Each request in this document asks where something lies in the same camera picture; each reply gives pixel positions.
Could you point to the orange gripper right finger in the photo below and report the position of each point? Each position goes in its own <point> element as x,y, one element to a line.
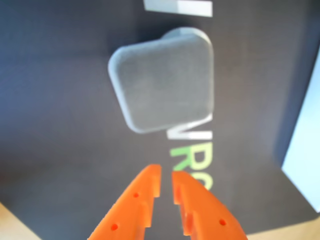
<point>207,212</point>

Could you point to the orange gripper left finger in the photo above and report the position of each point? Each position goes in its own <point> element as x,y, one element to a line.
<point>132,205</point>

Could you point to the grey square USB case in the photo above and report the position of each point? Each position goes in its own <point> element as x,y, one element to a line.
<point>165,85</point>

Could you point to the white cardboard box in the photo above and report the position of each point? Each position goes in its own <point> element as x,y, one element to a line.
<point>305,150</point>

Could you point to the dark mat with WOWROBO print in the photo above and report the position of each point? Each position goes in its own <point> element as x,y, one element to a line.
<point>62,100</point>

